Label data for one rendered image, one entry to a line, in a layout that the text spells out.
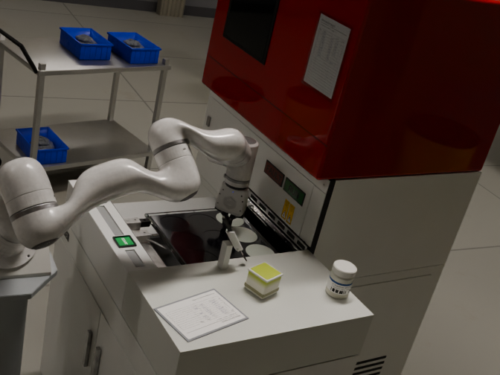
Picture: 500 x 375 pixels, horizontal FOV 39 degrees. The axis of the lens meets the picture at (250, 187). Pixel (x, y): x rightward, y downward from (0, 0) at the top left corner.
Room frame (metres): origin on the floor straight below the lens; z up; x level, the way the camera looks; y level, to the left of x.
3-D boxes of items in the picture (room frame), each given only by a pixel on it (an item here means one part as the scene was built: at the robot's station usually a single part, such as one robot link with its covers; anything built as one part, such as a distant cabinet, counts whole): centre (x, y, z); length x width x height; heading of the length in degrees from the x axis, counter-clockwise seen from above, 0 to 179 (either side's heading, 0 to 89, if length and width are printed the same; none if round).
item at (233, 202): (2.16, 0.05, 1.03); 0.10 x 0.07 x 0.11; 77
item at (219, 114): (2.37, 0.00, 1.02); 0.81 x 0.03 x 0.40; 36
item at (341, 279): (1.82, -0.33, 1.01); 0.07 x 0.07 x 0.10
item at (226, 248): (1.82, 0.01, 1.03); 0.06 x 0.04 x 0.13; 126
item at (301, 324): (1.71, -0.08, 0.89); 0.62 x 0.35 x 0.14; 126
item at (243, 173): (2.16, 0.05, 1.17); 0.09 x 0.08 x 0.13; 83
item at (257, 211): (2.21, -0.10, 0.89); 0.44 x 0.02 x 0.10; 36
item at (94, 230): (1.92, 0.40, 0.89); 0.55 x 0.09 x 0.14; 36
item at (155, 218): (2.08, 0.07, 0.90); 0.34 x 0.34 x 0.01; 36
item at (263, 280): (1.73, -0.10, 1.00); 0.07 x 0.07 x 0.07; 54
